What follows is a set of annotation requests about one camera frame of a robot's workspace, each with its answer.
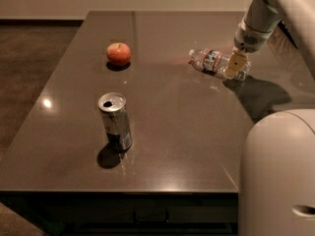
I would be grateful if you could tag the black wire rack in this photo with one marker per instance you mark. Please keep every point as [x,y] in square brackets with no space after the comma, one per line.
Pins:
[284,29]

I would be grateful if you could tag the silver redbull can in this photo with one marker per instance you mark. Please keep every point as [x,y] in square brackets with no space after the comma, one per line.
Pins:
[112,108]

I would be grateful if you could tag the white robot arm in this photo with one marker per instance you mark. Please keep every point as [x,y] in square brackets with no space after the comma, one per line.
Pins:
[277,170]

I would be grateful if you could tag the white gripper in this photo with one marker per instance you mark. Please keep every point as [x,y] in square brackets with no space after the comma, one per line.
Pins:
[250,38]

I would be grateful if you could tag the clear plastic water bottle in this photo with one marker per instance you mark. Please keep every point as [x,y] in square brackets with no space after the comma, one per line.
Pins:
[214,63]

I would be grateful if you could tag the red apple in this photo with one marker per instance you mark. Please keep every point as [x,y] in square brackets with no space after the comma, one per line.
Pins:
[118,54]

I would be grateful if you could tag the dark drawer with handle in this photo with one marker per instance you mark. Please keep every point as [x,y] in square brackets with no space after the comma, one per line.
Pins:
[138,210]

